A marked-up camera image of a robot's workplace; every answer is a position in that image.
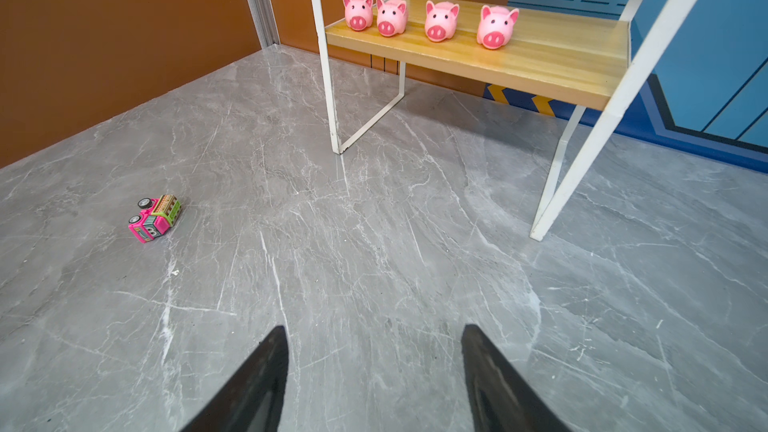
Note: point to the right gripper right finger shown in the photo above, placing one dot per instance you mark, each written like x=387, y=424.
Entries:
x=500, y=398

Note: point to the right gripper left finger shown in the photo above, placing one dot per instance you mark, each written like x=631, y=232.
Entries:
x=252, y=399

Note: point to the pink toy truck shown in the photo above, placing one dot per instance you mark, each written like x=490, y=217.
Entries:
x=155, y=218

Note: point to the white frame wooden shelf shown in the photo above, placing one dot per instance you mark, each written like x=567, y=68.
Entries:
x=587, y=62

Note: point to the pink pig toy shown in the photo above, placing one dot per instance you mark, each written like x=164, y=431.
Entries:
x=392, y=17
x=496, y=26
x=441, y=20
x=358, y=14

